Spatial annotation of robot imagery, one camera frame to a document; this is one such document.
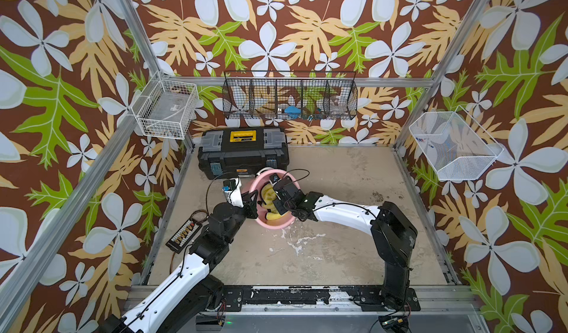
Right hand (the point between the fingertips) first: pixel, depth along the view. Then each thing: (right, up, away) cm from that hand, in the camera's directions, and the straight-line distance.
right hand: (277, 195), depth 90 cm
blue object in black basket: (+7, +36, +6) cm, 37 cm away
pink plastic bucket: (-7, +6, -15) cm, 17 cm away
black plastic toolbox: (-16, +19, +6) cm, 25 cm away
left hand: (-6, +4, -14) cm, 16 cm away
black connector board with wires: (-38, -16, -3) cm, 41 cm away
